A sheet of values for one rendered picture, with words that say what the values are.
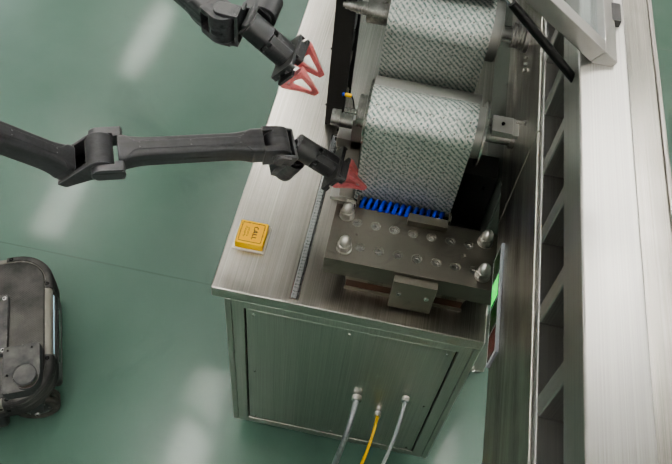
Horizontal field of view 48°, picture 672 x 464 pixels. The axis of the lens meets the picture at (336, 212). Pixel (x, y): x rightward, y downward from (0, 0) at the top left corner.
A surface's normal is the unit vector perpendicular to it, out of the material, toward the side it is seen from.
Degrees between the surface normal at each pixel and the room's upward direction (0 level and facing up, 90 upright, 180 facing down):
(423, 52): 92
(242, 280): 0
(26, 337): 0
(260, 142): 12
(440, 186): 90
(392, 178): 90
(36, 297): 0
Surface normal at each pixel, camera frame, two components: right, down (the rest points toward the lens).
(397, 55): -0.18, 0.80
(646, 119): 0.07, -0.60
